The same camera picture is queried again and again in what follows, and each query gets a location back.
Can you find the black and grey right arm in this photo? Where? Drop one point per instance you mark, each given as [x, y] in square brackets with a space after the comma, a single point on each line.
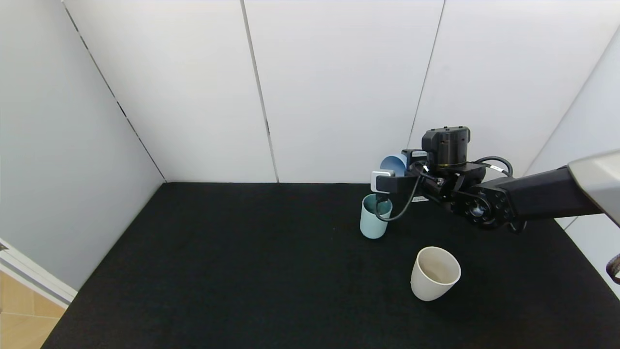
[542, 194]

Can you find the blue plastic cup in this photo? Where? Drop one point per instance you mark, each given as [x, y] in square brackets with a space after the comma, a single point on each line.
[393, 164]

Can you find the white floor trim strip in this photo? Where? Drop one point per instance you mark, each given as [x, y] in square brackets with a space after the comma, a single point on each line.
[34, 276]

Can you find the teal plastic cup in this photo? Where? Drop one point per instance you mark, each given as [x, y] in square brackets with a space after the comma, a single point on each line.
[372, 229]

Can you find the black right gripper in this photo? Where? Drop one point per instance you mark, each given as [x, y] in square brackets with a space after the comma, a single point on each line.
[415, 156]

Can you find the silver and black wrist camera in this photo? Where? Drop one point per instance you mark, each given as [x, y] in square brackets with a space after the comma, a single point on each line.
[387, 183]

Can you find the cream plastic cup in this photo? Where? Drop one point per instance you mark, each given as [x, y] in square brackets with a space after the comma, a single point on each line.
[431, 286]

